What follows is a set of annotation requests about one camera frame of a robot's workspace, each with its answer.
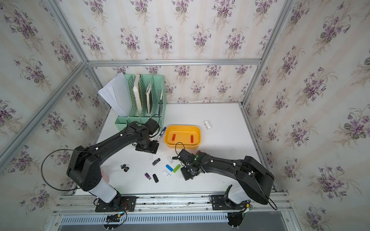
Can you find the white paper stack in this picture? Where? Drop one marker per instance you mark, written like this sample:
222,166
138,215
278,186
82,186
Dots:
116,94

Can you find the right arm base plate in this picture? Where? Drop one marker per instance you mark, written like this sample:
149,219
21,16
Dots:
219,203

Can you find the blue usb drive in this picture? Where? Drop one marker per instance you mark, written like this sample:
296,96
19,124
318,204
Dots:
169,168

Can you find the pink pen cup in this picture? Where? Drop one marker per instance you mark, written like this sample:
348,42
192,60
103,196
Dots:
104,175

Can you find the yellow plastic storage box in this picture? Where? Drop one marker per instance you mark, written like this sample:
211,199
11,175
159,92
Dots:
183,133

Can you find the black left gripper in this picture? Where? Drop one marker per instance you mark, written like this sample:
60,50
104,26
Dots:
153,149

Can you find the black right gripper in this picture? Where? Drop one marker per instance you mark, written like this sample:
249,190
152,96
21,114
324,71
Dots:
185,176

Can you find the black silver usb drive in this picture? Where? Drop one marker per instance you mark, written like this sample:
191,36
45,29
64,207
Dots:
156,161

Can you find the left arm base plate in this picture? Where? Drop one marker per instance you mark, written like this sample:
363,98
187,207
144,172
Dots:
118,204

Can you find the dark pen in organizer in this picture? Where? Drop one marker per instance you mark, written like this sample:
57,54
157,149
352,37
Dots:
160,103

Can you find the beige notebook in organizer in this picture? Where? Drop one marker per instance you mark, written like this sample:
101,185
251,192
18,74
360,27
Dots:
149,99

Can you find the blue white marker pen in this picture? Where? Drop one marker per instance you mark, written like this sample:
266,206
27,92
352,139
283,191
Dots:
162,132

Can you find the white book in organizer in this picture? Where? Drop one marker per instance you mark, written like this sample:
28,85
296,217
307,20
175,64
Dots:
137,94

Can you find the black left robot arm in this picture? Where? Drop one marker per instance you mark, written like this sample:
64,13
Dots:
84,166

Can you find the white small device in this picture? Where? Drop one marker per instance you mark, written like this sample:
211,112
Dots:
207,125

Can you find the purple usb drive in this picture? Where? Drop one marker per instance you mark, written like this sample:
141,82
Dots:
148,176

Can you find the green usb drive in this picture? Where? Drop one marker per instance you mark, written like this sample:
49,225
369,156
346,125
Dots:
176,168

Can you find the black capsule usb drive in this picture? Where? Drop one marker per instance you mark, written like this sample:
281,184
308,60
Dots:
155,178

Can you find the green desk file organizer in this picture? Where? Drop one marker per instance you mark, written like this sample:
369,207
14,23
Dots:
157,82

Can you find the white slider usb drive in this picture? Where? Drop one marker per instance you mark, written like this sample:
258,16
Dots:
166,174

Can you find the small black usb pair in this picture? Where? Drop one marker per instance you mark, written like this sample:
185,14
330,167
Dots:
124,167

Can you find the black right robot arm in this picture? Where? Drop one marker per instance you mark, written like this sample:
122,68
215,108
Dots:
254,178

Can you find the aluminium front rail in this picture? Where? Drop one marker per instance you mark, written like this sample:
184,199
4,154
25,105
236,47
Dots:
149,203

